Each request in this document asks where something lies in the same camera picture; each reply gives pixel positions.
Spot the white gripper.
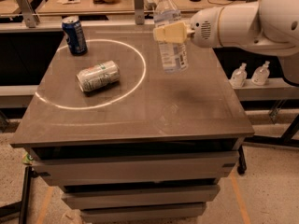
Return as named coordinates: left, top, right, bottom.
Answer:
left=153, top=7, right=223, bottom=48

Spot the clear plastic water bottle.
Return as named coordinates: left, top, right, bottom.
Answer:
left=153, top=0, right=188, bottom=73

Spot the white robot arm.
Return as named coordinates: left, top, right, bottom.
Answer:
left=153, top=0, right=299, bottom=86

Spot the left sanitizer bottle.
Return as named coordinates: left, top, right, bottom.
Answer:
left=230, top=63, right=247, bottom=88

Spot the sanitizer bottle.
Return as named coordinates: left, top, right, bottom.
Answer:
left=251, top=61, right=270, bottom=86
left=230, top=63, right=247, bottom=88

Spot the right sanitizer bottle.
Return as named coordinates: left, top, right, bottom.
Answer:
left=251, top=61, right=270, bottom=86

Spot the white green soda can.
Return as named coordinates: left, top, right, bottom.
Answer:
left=77, top=61, right=121, bottom=92

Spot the blue soda can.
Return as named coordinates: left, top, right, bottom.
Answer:
left=62, top=16, right=88, bottom=55

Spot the grey drawer cabinet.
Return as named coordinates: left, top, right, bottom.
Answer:
left=12, top=24, right=253, bottom=223

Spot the black floor stand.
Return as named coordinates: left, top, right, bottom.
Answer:
left=0, top=166, right=33, bottom=224

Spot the middle metal bracket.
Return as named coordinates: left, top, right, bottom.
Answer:
left=134, top=0, right=144, bottom=25

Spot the left metal bracket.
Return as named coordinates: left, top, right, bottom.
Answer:
left=16, top=0, right=39, bottom=28

